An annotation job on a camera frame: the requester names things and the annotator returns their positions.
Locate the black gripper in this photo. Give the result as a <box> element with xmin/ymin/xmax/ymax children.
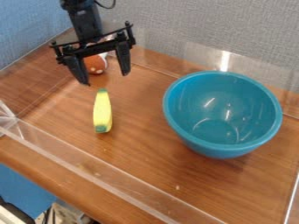
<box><xmin>51</xmin><ymin>21</ymin><xmax>136</xmax><ymax>85</ymax></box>

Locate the yellow toy banana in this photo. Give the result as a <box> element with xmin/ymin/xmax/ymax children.
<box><xmin>92</xmin><ymin>88</ymin><xmax>112</xmax><ymax>133</ymax></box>

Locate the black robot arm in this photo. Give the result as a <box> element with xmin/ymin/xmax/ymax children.
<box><xmin>51</xmin><ymin>0</ymin><xmax>136</xmax><ymax>85</ymax></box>

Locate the blue plastic bowl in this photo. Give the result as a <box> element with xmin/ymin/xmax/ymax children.
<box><xmin>163</xmin><ymin>71</ymin><xmax>283</xmax><ymax>159</ymax></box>

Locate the clear acrylic barrier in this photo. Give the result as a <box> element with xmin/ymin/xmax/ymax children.
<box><xmin>0</xmin><ymin>28</ymin><xmax>299</xmax><ymax>224</ymax></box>

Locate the black cable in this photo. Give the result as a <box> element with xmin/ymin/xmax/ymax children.
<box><xmin>93</xmin><ymin>0</ymin><xmax>117</xmax><ymax>11</ymax></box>

